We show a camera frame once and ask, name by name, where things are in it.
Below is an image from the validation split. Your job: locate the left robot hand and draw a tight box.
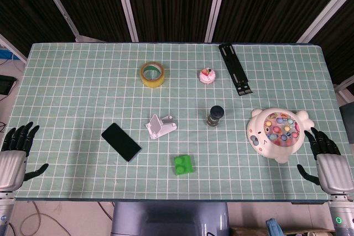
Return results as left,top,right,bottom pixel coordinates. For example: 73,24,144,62
0,121,49,192

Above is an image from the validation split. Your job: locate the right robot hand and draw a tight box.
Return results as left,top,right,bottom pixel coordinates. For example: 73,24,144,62
296,127,354,196

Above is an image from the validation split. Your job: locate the black smartphone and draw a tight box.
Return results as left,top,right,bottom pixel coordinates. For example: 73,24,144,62
101,122,142,162

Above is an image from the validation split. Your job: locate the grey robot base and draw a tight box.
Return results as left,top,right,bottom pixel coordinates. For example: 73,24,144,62
110,202,231,236

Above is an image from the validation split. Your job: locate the black folding laptop stand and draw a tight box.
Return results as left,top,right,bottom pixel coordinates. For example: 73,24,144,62
218,43,253,97

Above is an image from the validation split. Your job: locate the white phone stand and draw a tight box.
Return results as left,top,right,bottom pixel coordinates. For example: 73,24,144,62
145,113,178,140

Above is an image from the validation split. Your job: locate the white seal fishing toy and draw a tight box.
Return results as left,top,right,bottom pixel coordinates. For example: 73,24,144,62
247,108,315,164

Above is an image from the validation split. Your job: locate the black device on floor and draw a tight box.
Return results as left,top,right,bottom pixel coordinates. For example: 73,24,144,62
0,75,15,96

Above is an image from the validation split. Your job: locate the blue cloth item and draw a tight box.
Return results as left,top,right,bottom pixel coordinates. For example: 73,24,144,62
265,218,283,236

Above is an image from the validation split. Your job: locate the green checkered tablecloth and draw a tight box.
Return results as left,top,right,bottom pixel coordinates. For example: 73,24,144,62
0,43,354,202

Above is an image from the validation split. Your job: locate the black-capped glass bottle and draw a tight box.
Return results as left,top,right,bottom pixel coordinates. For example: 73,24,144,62
205,105,225,128

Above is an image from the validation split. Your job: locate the green building block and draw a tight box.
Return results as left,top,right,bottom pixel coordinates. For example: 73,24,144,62
174,154,195,176

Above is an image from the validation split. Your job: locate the pink toy cake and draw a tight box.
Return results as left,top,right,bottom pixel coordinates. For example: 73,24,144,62
199,67,217,85

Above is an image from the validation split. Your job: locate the yellow tape roll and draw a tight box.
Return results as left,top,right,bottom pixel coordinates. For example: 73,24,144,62
139,61,166,88

